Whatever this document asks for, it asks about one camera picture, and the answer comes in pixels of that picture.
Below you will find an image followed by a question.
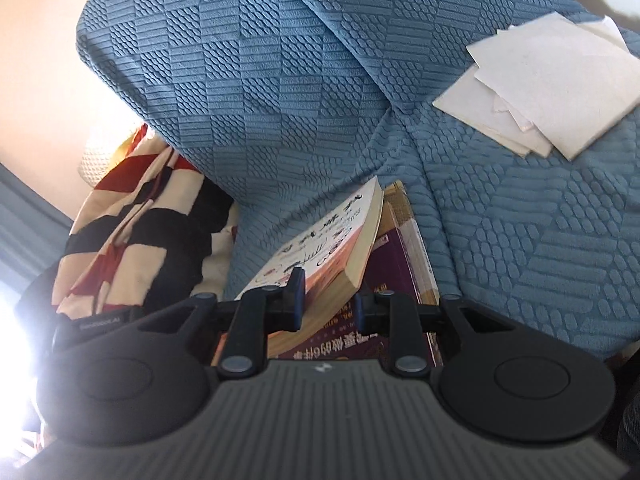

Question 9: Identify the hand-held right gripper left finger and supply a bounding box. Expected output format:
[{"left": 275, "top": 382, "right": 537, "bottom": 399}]
[{"left": 137, "top": 267, "right": 307, "bottom": 378}]

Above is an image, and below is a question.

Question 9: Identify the white paper sheet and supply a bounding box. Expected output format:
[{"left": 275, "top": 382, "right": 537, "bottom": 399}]
[
  {"left": 579, "top": 14, "right": 632, "bottom": 53},
  {"left": 466, "top": 11, "right": 640, "bottom": 162}
]

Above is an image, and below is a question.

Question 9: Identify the white textured pillow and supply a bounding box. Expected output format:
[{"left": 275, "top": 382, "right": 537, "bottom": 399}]
[{"left": 80, "top": 135, "right": 117, "bottom": 186}]

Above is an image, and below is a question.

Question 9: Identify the gold patterned box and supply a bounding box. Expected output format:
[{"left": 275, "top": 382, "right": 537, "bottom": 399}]
[{"left": 382, "top": 180, "right": 444, "bottom": 366}]

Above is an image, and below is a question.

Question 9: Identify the blue textured sofa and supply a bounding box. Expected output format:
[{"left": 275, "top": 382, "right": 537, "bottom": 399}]
[{"left": 75, "top": 0, "right": 640, "bottom": 361}]

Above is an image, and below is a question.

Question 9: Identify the striped red black blanket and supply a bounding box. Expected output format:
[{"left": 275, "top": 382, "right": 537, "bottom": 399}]
[{"left": 55, "top": 122, "right": 241, "bottom": 321}]

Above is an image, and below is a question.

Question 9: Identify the grey-blue curtain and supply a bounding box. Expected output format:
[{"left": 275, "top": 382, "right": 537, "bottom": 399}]
[{"left": 0, "top": 162, "right": 76, "bottom": 283}]

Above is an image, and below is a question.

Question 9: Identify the orange book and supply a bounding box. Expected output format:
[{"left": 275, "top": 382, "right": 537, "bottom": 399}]
[{"left": 235, "top": 175, "right": 386, "bottom": 336}]

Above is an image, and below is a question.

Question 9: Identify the thin white booklet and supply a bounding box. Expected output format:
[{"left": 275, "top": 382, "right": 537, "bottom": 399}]
[{"left": 432, "top": 72, "right": 555, "bottom": 157}]

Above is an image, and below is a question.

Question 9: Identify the purple book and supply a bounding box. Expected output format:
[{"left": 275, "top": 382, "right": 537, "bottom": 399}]
[{"left": 272, "top": 230, "right": 442, "bottom": 366}]

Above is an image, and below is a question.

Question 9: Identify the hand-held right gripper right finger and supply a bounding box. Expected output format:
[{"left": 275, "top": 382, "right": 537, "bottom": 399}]
[{"left": 352, "top": 287, "right": 506, "bottom": 378}]

